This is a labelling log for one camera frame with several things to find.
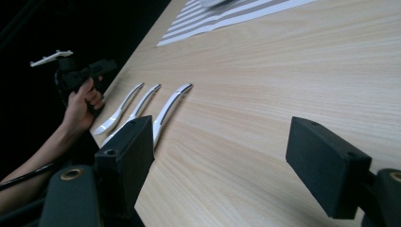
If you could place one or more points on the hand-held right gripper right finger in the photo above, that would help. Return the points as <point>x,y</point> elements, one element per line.
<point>327,167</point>

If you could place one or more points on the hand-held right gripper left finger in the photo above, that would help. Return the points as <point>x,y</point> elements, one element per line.
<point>126,167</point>

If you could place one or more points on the silver spoon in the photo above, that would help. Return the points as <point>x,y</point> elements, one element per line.
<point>110,122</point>

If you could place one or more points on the silver fork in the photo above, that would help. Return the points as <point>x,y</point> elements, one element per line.
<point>143,102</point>

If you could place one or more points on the silver knife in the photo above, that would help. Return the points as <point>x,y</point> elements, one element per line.
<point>167,110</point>

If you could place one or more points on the grey white striped placemat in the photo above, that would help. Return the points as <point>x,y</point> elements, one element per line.
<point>220,19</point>

